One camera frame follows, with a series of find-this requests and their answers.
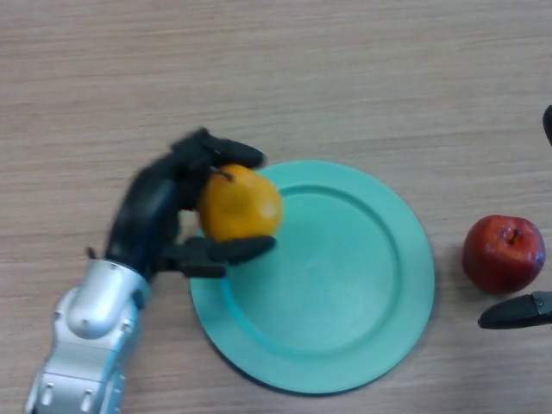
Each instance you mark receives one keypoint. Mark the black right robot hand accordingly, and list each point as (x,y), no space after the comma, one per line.
(513,310)

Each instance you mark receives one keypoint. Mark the yellow pear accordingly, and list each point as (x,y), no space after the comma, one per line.
(241,202)

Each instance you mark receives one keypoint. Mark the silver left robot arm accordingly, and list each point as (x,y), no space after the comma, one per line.
(86,340)

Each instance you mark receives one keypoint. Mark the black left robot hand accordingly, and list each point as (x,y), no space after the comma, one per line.
(146,220)

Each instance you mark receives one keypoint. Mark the red apple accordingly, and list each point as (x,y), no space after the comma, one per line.
(502,254)

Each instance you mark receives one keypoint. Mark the green plate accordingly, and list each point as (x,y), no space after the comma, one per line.
(328,284)

